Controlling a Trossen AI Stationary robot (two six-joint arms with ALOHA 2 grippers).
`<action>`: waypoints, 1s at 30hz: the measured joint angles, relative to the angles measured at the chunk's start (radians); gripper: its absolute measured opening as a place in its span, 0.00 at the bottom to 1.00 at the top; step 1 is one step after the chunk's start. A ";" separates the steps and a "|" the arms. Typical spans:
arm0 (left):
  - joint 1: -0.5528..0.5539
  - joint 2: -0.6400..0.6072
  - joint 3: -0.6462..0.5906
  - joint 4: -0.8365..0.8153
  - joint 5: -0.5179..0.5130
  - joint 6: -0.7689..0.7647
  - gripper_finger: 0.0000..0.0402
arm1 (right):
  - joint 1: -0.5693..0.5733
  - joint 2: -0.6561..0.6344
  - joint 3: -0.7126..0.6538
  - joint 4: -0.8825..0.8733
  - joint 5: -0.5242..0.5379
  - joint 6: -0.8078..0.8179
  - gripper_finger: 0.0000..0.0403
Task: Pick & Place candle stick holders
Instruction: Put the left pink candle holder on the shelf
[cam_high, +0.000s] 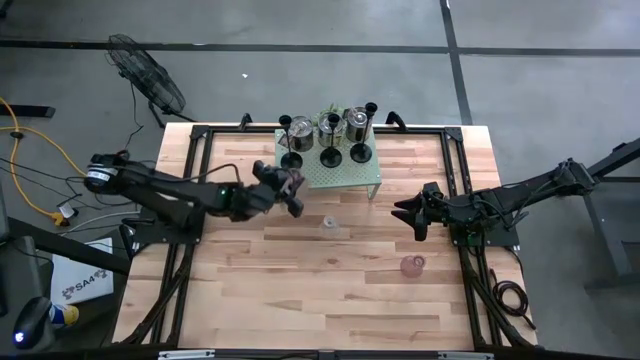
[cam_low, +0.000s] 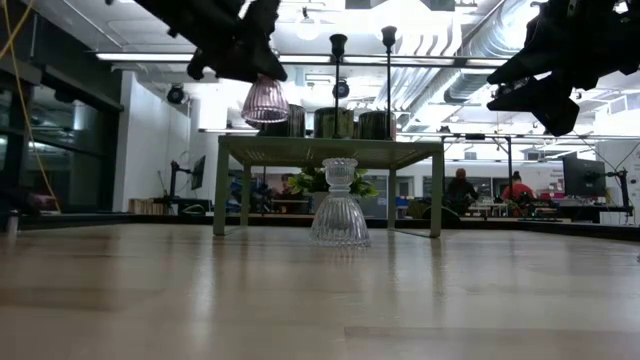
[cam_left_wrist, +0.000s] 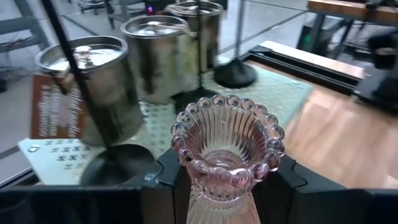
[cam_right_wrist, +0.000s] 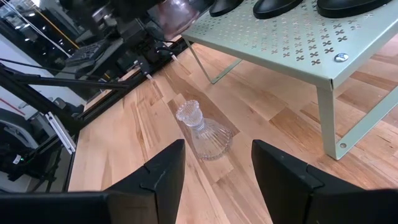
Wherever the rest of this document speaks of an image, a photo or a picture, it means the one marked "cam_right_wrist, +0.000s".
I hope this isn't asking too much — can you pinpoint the black aluminium table frame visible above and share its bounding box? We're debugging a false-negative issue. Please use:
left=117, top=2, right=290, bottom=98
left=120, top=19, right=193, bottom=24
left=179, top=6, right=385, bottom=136
left=0, top=39, right=187, bottom=194

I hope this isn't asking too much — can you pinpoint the pale green metal shelf riser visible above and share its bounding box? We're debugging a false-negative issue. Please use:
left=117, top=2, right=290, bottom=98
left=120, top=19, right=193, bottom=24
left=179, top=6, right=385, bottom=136
left=181, top=0, right=398, bottom=161

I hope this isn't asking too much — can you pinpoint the pink ribbed glass candle holder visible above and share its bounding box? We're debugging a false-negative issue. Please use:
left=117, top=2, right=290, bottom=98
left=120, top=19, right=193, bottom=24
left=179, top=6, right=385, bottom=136
left=154, top=0, right=200, bottom=40

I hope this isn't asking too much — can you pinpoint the black keyboard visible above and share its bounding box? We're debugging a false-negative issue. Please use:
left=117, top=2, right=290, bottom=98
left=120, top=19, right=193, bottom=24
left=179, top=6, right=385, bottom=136
left=64, top=39, right=107, bottom=68

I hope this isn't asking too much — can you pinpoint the thin yellow cable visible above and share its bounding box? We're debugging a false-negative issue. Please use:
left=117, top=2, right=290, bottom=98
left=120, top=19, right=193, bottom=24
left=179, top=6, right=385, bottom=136
left=30, top=4, right=80, bottom=50

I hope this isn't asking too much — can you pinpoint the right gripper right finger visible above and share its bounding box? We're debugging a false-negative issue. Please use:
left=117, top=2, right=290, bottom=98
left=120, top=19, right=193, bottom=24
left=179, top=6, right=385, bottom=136
left=251, top=139, right=398, bottom=224

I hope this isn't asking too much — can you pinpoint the silver metal bracket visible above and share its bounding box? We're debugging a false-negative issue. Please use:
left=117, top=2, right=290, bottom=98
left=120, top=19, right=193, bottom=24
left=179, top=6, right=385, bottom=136
left=44, top=111, right=77, bottom=156

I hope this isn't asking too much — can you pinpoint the clear ribbed glass candle holder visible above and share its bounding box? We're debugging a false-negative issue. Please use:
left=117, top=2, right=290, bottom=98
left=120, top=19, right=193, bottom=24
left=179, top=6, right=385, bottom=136
left=175, top=99, right=234, bottom=161

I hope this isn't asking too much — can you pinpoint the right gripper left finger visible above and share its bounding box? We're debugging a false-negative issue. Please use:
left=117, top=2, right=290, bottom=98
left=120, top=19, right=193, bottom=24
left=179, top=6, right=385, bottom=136
left=104, top=138, right=187, bottom=224

